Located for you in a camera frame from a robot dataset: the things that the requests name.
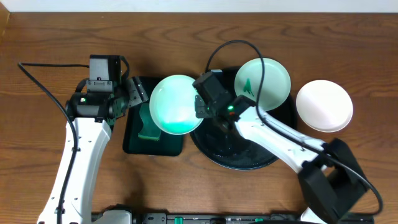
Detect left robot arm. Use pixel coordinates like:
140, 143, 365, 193
37, 77, 149, 223

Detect left black cable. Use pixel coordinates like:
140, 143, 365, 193
17, 55, 131, 224

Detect round black tray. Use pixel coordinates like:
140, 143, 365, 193
190, 66, 297, 170

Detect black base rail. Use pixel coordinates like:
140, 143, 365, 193
91, 204, 323, 224

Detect white plate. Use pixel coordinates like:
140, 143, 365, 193
296, 80, 354, 133

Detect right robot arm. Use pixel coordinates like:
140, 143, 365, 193
191, 95, 371, 223

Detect black cable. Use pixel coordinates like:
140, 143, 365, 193
205, 39, 384, 217
17, 55, 131, 224

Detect black rectangular tray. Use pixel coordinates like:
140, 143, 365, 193
122, 76, 187, 157

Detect mint green plate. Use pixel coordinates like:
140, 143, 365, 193
149, 75, 203, 135
234, 58, 291, 111

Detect green scrub sponge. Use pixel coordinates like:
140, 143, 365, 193
138, 103, 161, 141

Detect right black cable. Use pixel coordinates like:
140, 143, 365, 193
205, 39, 384, 217

